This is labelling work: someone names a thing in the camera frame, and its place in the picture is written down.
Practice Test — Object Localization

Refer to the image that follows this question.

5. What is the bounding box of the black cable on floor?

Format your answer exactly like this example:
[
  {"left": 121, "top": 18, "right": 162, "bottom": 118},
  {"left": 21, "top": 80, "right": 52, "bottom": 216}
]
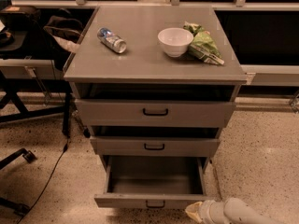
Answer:
[{"left": 16, "top": 137, "right": 71, "bottom": 224}]

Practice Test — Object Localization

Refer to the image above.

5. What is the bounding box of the white bowl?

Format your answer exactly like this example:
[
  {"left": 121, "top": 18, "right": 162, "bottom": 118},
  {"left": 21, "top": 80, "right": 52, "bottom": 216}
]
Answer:
[{"left": 158, "top": 28, "right": 193, "bottom": 58}]

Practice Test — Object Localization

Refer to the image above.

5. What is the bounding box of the dark bag on desk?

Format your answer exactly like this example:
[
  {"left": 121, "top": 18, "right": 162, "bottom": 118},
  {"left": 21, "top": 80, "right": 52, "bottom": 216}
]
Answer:
[{"left": 43, "top": 16, "right": 84, "bottom": 53}]

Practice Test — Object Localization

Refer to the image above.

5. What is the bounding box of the grey middle drawer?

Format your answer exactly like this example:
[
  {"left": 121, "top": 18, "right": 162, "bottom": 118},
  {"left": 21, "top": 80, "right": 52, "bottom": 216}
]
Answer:
[{"left": 91, "top": 136, "right": 220, "bottom": 157}]

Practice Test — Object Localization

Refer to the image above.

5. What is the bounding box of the grey top drawer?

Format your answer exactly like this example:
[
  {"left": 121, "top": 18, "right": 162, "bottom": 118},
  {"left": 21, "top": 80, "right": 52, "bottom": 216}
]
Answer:
[{"left": 75, "top": 99, "right": 235, "bottom": 128}]

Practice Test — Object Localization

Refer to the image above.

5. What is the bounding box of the grey bottom drawer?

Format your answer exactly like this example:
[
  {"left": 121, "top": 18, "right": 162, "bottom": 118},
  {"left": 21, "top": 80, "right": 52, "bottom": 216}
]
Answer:
[{"left": 94, "top": 156, "right": 211, "bottom": 209}]

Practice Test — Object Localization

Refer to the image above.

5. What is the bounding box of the silver blue soda can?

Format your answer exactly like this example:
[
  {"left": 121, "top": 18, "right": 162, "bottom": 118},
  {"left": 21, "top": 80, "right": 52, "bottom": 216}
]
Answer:
[{"left": 97, "top": 27, "right": 127, "bottom": 54}]

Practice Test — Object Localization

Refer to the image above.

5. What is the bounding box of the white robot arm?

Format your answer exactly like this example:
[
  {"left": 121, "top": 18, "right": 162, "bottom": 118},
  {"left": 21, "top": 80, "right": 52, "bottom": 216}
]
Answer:
[{"left": 185, "top": 198, "right": 284, "bottom": 224}]

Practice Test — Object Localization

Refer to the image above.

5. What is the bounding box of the grey drawer cabinet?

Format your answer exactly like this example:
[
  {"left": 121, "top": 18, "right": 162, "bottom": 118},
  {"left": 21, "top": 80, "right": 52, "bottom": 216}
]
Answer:
[{"left": 63, "top": 5, "right": 248, "bottom": 173}]

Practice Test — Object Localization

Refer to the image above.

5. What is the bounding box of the side desk with black legs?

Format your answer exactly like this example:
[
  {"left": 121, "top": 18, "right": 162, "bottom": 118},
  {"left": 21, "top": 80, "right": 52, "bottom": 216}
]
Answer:
[{"left": 0, "top": 5, "right": 73, "bottom": 137}]

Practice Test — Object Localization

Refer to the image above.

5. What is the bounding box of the grey drawer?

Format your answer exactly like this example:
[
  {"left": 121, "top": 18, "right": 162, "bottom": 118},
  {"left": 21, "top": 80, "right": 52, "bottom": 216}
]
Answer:
[
  {"left": 91, "top": 136, "right": 220, "bottom": 157},
  {"left": 94, "top": 156, "right": 211, "bottom": 209},
  {"left": 75, "top": 99, "right": 235, "bottom": 128}
]

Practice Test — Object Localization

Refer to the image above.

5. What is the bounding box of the green chip bag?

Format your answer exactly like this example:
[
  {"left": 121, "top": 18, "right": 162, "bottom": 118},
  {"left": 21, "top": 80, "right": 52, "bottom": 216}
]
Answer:
[{"left": 183, "top": 21, "right": 224, "bottom": 65}]

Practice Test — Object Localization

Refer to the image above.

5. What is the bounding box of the black office chair base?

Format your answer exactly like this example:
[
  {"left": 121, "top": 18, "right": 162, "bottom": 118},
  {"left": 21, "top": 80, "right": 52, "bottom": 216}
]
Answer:
[{"left": 0, "top": 147, "right": 37, "bottom": 217}]

